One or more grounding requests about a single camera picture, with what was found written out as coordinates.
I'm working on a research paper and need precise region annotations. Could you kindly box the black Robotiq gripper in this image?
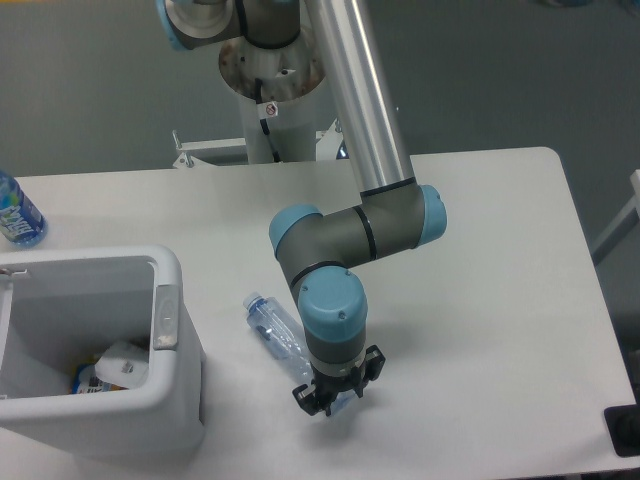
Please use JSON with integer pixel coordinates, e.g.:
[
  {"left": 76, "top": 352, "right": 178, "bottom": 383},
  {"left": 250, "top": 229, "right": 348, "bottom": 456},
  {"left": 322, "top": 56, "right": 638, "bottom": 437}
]
[{"left": 292, "top": 345, "right": 386, "bottom": 417}]

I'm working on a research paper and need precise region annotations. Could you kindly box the clear plastic bottle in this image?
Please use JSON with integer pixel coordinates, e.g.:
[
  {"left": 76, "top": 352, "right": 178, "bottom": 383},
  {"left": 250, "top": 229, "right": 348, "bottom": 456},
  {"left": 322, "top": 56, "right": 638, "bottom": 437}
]
[{"left": 244, "top": 292, "right": 365, "bottom": 414}]

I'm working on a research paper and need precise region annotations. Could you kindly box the white paper bag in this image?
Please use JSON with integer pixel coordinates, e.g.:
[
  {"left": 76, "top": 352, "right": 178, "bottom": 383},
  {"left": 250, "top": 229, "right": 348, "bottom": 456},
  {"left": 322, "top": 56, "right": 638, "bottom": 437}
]
[{"left": 95, "top": 341, "right": 149, "bottom": 389}]

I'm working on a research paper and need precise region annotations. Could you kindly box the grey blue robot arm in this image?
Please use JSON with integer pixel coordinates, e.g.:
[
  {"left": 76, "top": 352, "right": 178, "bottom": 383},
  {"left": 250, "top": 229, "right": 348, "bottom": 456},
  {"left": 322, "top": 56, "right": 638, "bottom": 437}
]
[{"left": 156, "top": 1, "right": 447, "bottom": 415}]

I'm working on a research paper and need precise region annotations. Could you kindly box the white trash can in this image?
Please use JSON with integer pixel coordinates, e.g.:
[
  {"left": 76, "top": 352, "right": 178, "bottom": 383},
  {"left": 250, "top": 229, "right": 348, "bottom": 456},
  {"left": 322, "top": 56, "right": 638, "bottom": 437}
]
[{"left": 1, "top": 245, "right": 206, "bottom": 457}]

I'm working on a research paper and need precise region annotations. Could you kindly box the yellow blue snack wrapper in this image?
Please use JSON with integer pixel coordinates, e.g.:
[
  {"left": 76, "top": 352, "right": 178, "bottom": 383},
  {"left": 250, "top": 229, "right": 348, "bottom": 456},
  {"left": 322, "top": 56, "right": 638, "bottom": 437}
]
[{"left": 69, "top": 356, "right": 124, "bottom": 395}]

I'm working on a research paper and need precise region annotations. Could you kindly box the black clamp at table corner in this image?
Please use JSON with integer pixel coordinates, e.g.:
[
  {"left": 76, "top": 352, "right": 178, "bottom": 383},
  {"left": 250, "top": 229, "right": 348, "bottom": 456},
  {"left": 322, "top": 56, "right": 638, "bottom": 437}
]
[{"left": 604, "top": 404, "right": 639, "bottom": 458}]

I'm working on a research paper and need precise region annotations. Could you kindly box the blue labelled water bottle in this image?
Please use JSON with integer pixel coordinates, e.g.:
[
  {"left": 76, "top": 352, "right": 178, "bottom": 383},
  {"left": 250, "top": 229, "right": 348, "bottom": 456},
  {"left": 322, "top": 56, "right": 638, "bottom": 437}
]
[{"left": 1, "top": 171, "right": 48, "bottom": 248}]

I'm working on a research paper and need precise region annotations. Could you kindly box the white middle frame bracket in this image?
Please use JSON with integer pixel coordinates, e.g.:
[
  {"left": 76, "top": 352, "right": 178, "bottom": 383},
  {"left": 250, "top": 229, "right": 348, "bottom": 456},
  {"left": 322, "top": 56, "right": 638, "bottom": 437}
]
[{"left": 316, "top": 118, "right": 349, "bottom": 162}]

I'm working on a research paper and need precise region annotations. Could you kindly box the white frame bracket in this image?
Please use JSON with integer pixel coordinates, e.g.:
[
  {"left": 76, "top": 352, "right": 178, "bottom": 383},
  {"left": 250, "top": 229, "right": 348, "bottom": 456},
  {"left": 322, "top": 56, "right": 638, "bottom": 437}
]
[
  {"left": 172, "top": 130, "right": 248, "bottom": 169},
  {"left": 316, "top": 118, "right": 349, "bottom": 162}
]

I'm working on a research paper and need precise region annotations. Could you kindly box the white left frame bracket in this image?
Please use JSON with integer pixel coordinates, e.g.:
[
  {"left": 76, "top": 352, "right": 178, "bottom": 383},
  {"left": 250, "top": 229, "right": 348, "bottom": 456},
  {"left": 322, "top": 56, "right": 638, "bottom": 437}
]
[{"left": 172, "top": 130, "right": 248, "bottom": 169}]

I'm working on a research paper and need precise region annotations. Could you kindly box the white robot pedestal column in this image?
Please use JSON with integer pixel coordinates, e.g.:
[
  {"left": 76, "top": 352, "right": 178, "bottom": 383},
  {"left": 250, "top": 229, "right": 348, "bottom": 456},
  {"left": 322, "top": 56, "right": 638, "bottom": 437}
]
[{"left": 219, "top": 26, "right": 326, "bottom": 164}]

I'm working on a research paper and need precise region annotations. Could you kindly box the black cable on pedestal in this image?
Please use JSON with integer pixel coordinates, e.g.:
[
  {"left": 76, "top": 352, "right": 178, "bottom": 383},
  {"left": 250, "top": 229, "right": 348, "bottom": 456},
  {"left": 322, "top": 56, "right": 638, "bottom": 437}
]
[{"left": 254, "top": 77, "right": 283, "bottom": 164}]

